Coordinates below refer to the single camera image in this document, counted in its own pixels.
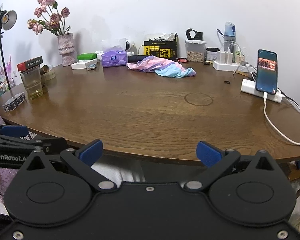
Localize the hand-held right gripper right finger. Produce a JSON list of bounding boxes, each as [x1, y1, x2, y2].
[[181, 141, 281, 193]]

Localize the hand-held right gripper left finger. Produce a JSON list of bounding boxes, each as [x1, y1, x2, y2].
[[19, 139, 120, 193]]

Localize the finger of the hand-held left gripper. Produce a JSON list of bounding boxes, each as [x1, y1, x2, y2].
[[0, 124, 28, 138], [0, 134, 67, 155]]

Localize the pink and blue clothes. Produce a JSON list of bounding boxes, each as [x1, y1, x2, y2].
[[126, 56, 197, 79]]

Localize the small black white case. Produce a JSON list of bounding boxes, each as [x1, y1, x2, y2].
[[3, 92, 26, 112]]

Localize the glass cup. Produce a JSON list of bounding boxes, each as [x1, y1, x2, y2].
[[20, 66, 44, 100]]

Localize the pink paper decoration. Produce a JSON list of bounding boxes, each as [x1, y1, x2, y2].
[[0, 54, 14, 82]]

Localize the clear tape roll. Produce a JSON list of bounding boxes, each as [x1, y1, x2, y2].
[[44, 69, 56, 81]]

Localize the red and black box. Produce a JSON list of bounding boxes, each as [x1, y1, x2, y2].
[[17, 56, 44, 72]]

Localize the black light stand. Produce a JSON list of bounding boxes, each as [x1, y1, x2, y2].
[[0, 30, 12, 90]]

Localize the flat white box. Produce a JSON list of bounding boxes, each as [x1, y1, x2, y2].
[[71, 59, 100, 70]]

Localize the wooden chair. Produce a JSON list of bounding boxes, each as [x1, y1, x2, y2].
[[287, 159, 300, 200]]

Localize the green box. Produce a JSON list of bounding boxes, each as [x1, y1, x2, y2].
[[77, 52, 98, 61]]

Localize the pink textured vase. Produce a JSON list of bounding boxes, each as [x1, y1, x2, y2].
[[57, 32, 75, 67]]

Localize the purple tissue pack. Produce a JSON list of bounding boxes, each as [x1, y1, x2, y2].
[[101, 38, 128, 68]]

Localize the small black-lidded jar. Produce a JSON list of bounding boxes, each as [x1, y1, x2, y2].
[[206, 47, 221, 62]]

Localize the smartphone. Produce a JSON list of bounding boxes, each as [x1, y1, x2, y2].
[[255, 49, 278, 95]]

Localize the studio light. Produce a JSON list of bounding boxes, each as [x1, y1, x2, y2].
[[0, 9, 18, 32]]

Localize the yellow and black box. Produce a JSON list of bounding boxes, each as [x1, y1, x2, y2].
[[143, 32, 179, 60]]

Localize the blue water bottle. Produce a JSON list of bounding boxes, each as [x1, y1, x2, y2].
[[217, 21, 236, 55]]

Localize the white charging cable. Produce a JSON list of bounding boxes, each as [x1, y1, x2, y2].
[[263, 92, 300, 146]]

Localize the bundle of cables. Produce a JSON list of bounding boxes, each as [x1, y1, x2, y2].
[[233, 42, 257, 80]]

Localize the white security camera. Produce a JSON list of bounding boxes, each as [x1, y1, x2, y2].
[[122, 39, 136, 56]]

